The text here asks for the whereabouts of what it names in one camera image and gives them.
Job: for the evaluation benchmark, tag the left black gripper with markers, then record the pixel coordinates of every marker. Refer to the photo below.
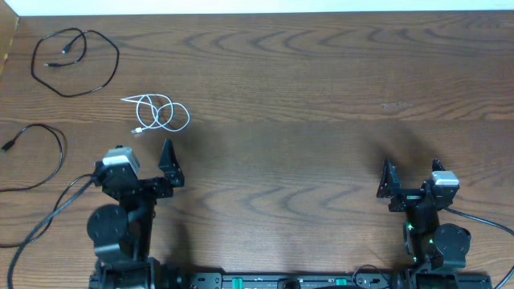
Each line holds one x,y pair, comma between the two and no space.
172,170

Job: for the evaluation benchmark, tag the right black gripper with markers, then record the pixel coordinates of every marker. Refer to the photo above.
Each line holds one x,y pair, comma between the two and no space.
390,185

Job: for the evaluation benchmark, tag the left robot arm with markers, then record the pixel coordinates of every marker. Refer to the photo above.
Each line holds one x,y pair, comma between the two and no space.
121,232

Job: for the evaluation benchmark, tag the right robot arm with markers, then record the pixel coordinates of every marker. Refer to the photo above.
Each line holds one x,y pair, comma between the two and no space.
438,250

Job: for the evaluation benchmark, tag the brown cardboard panel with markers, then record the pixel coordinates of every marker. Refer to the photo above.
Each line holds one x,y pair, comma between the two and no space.
8,25

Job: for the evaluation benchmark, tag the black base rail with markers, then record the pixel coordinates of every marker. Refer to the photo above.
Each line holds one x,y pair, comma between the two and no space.
221,281

